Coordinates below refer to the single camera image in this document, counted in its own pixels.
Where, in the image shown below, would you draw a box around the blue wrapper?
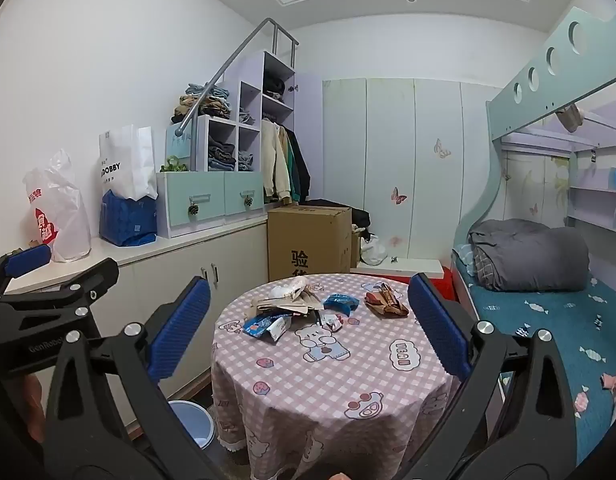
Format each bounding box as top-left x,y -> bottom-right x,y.
323,292 -> 361,316

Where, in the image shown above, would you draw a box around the white paper shopping bag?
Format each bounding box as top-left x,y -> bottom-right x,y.
98,125 -> 159,201

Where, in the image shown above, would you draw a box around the pink checkered tablecloth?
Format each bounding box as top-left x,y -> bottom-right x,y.
210,274 -> 461,480

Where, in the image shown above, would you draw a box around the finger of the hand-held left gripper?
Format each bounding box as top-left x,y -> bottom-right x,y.
0,243 -> 53,306
0,258 -> 119,333

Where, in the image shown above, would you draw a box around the white snack packet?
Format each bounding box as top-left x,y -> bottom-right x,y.
265,317 -> 293,343

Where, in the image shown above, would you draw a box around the folded jeans in cubby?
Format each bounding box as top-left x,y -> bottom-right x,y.
208,135 -> 237,171

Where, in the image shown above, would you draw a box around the pile of folded clothes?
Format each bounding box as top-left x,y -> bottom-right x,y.
170,82 -> 232,123

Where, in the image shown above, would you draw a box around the black clothes on shelf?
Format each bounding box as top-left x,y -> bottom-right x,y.
263,75 -> 295,103

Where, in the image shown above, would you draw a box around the teal patterned bedsheet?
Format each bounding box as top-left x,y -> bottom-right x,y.
453,245 -> 616,466

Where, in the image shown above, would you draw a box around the brown cardboard box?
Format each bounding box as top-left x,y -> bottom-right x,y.
267,204 -> 353,283

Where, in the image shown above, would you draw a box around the grey duvet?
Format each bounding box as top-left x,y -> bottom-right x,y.
468,218 -> 591,292

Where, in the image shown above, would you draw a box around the grey metal handrail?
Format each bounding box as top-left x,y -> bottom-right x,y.
170,17 -> 299,171

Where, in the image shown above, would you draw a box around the dark hanging jacket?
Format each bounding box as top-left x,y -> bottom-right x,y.
288,127 -> 313,200

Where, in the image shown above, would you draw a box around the blue woven bag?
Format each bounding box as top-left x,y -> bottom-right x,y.
98,190 -> 159,247

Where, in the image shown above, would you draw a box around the pink snack wrapper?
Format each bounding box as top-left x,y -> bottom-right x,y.
318,310 -> 345,332

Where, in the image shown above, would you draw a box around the lilac stair shelf unit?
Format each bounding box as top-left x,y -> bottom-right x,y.
165,50 -> 323,206

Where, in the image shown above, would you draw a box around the white tissue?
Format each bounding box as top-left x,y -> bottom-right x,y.
270,282 -> 303,301

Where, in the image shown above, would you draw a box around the white low cabinet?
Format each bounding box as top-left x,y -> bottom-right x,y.
2,210 -> 271,441

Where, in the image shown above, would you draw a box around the blue plastic bin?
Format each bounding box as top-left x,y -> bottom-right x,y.
168,400 -> 219,450

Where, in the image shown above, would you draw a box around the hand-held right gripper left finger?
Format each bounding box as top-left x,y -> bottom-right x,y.
42,275 -> 212,480

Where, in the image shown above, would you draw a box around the teal bunk bed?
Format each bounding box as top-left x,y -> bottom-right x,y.
450,7 -> 616,466

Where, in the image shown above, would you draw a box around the white plastic bag red print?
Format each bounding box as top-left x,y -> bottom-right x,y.
22,149 -> 92,263

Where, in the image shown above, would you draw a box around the brown wrapper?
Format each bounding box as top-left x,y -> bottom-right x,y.
364,282 -> 409,318

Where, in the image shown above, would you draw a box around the teal drawer unit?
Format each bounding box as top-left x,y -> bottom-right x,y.
156,170 -> 265,239

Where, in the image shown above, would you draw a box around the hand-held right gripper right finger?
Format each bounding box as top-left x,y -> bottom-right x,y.
403,272 -> 579,480

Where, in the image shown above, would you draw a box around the cream hanging jacket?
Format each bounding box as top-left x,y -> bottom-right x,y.
262,120 -> 292,201

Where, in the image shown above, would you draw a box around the blue white packet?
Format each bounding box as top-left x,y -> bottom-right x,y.
243,312 -> 293,338

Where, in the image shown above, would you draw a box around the small white plastic bag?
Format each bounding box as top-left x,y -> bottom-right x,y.
360,234 -> 389,266

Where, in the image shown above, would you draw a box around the white board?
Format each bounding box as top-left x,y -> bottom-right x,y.
364,256 -> 443,277

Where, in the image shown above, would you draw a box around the white wardrobe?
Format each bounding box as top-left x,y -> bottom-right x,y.
322,77 -> 504,261

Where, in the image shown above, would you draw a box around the beige paper wrapper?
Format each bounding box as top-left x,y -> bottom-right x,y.
248,285 -> 329,318

